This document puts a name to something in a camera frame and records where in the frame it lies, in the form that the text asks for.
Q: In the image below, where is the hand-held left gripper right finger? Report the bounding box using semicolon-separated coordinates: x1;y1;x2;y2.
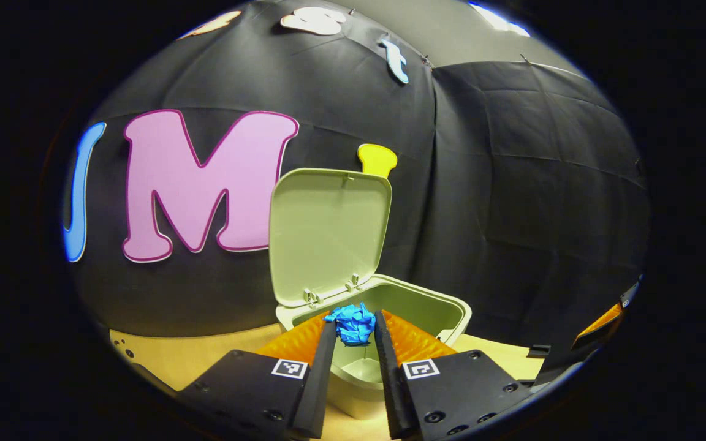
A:
374;309;534;440

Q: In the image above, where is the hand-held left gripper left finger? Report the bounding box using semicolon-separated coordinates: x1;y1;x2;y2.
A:
175;311;337;440

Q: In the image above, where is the blue paper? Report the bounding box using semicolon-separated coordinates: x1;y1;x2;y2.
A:
324;303;377;347

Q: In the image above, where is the green desktop garbage bin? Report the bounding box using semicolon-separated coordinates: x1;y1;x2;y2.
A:
268;168;473;421

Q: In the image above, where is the wooden desktop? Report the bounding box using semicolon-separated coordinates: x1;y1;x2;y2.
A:
110;323;545;441

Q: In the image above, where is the black backdrop cloth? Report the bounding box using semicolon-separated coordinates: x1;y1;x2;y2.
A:
62;0;651;368

